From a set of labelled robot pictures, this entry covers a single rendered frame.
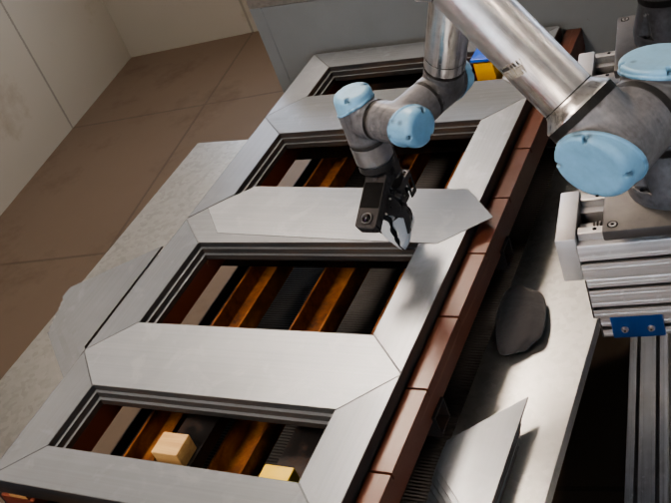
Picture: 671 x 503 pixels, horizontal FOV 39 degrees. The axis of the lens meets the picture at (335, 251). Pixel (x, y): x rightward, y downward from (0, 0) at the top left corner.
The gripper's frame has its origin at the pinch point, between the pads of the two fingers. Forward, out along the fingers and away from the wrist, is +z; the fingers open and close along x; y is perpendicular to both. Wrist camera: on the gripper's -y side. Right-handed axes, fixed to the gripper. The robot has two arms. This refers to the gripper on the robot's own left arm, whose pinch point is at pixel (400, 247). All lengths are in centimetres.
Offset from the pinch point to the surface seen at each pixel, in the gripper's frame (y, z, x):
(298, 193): 20.2, 0.8, 34.5
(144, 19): 285, 65, 296
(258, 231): 6.3, 0.8, 38.5
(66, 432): -53, 2, 52
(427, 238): 3.5, 0.7, -4.5
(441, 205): 14.3, 0.7, -3.9
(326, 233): 5.4, 0.8, 20.2
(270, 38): 92, -5, 77
